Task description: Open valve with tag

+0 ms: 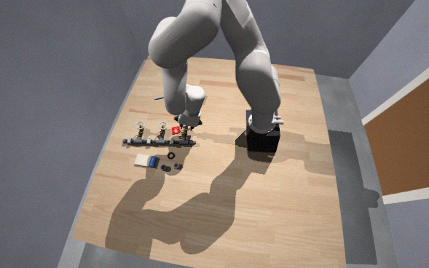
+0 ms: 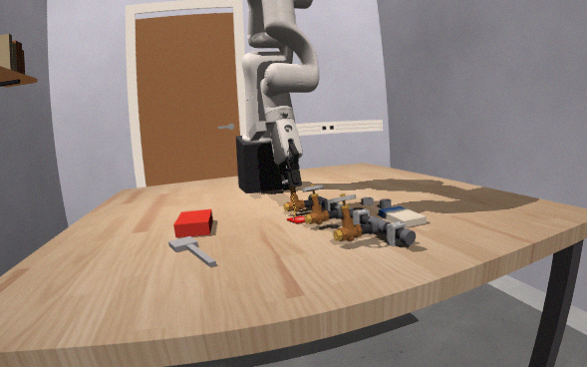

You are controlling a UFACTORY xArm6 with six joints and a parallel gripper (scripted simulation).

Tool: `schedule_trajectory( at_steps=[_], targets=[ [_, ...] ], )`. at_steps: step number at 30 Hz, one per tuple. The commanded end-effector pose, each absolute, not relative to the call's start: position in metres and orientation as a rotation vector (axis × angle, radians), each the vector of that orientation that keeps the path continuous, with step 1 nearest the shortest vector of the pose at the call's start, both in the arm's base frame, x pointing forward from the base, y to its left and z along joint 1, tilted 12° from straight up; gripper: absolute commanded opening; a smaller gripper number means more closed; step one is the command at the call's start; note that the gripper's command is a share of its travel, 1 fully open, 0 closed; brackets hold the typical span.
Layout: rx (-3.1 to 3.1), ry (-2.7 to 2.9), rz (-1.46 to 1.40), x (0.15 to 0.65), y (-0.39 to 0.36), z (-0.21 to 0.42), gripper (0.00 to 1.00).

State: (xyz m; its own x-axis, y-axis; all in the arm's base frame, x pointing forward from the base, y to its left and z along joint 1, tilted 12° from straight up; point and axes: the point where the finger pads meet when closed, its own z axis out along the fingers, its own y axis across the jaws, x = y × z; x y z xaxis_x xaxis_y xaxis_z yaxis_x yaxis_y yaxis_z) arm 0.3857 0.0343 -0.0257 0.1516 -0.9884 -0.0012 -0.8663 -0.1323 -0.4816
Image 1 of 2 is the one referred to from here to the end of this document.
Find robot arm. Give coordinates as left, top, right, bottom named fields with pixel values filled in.
left=149, top=0, right=284, bottom=134

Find grey pipe manifold with three valves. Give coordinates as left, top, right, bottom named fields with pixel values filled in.
left=122, top=122, right=193, bottom=146

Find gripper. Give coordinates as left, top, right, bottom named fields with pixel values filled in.
left=174, top=111, right=202, bottom=131

